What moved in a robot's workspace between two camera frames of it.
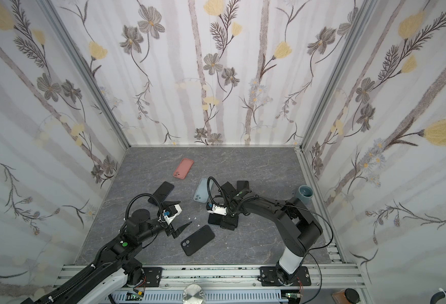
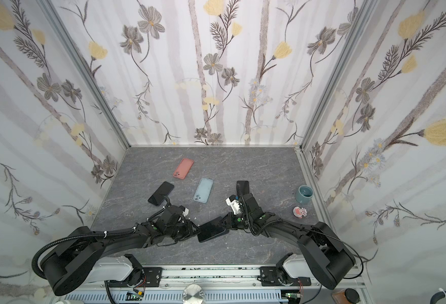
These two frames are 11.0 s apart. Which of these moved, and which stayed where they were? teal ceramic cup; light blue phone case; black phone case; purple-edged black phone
Moved: black phone case
Stayed: light blue phone case; purple-edged black phone; teal ceramic cup
